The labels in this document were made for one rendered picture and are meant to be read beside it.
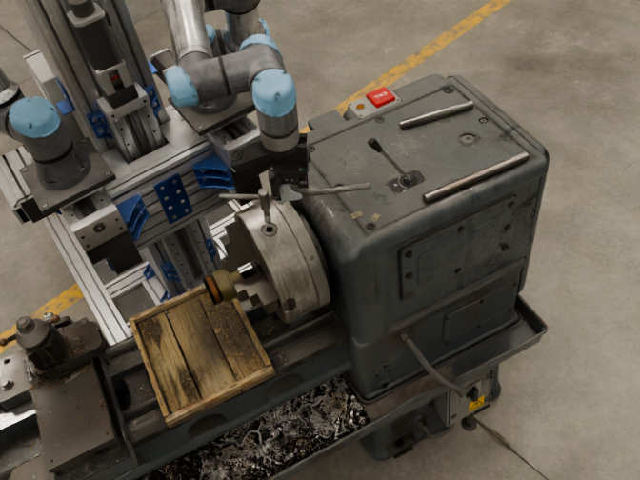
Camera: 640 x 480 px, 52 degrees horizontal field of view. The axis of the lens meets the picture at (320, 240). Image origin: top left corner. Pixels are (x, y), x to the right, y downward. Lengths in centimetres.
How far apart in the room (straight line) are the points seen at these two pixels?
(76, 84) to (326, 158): 80
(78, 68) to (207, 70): 85
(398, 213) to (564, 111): 240
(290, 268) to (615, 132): 252
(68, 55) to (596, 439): 219
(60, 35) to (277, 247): 87
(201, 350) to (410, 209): 70
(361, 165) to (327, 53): 270
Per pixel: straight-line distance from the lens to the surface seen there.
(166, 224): 221
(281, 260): 155
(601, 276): 309
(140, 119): 212
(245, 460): 199
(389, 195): 157
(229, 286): 165
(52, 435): 176
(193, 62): 128
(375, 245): 149
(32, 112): 191
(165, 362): 185
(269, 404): 191
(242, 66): 126
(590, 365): 283
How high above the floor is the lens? 239
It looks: 49 degrees down
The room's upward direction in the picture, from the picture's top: 10 degrees counter-clockwise
